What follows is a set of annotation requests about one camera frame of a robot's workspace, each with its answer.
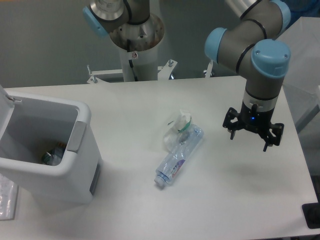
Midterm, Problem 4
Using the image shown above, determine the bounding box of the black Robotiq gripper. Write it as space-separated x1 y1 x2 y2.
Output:
222 101 285 152

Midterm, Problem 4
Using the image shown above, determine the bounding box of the white plastic wrapper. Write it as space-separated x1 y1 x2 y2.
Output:
162 109 192 152

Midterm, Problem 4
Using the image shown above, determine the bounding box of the clear crushed plastic bottle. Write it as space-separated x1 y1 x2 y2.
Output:
154 124 204 189

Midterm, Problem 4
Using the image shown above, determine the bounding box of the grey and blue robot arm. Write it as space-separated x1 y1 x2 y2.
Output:
82 0 291 147

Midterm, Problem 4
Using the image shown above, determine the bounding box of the white open trash can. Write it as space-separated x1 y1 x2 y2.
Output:
0 89 102 204

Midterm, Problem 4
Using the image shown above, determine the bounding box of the white covered side table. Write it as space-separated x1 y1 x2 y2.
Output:
277 17 320 133

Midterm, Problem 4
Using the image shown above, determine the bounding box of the black device at table edge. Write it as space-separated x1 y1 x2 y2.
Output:
302 202 320 229

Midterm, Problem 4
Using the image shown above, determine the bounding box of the blue object in corner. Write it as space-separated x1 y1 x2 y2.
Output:
289 0 320 19

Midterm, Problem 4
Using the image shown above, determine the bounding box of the clear plastic sheet on left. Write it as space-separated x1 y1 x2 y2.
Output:
0 174 19 221

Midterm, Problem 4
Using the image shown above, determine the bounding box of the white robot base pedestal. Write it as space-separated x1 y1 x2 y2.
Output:
108 12 166 82

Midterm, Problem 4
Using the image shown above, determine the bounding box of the white metal base frame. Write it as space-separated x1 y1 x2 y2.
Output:
86 59 178 84

